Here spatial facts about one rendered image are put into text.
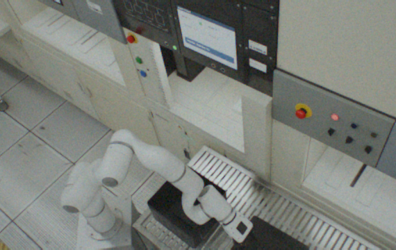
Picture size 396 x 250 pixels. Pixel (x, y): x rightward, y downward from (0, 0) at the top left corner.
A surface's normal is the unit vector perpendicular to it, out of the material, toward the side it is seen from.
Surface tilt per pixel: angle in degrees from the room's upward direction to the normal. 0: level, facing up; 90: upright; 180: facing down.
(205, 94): 0
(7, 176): 0
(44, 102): 0
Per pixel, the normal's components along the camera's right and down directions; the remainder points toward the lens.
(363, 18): -0.62, 0.66
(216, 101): -0.12, -0.61
